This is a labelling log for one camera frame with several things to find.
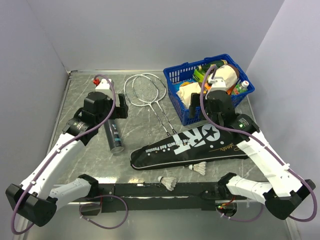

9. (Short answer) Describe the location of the orange snack box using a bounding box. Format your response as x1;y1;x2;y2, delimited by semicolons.
203;83;212;95

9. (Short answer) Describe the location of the black racket bag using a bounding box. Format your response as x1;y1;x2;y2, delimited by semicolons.
130;123;248;171

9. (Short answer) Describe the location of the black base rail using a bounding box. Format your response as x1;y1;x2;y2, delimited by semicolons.
67;181;248;213

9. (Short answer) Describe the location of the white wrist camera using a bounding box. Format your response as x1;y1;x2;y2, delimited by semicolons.
92;78;114;93
207;78;227;92

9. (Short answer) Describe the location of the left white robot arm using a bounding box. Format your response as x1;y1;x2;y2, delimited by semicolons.
5;91;128;227

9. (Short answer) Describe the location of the beige paper bag roll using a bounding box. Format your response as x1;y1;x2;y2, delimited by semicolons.
211;64;240;95

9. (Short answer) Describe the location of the black shuttlecock tube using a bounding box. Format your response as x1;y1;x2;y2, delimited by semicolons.
103;119;124;155

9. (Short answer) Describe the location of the green snack box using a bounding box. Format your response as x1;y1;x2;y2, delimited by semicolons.
192;69;206;83

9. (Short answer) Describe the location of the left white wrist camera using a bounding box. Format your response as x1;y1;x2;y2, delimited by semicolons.
92;78;114;93

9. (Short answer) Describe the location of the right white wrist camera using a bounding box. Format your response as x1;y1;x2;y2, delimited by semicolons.
207;78;227;92

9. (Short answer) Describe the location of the dark green bottle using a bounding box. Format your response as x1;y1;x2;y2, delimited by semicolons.
196;59;228;72

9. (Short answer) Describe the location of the green plastic bottle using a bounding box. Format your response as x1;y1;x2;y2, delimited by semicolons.
231;80;250;96

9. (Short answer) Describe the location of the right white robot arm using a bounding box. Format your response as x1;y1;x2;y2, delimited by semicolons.
189;90;318;222

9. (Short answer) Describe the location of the purple cable under rail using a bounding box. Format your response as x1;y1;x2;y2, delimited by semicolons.
78;195;129;230

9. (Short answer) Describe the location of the blue plastic basket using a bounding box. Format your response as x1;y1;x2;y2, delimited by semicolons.
163;53;249;126

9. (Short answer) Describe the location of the white badminton racket left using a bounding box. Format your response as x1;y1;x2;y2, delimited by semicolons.
123;74;171;136

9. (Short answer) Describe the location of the white shuttlecock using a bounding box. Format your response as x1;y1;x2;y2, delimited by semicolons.
157;176;177;191
188;161;207;176

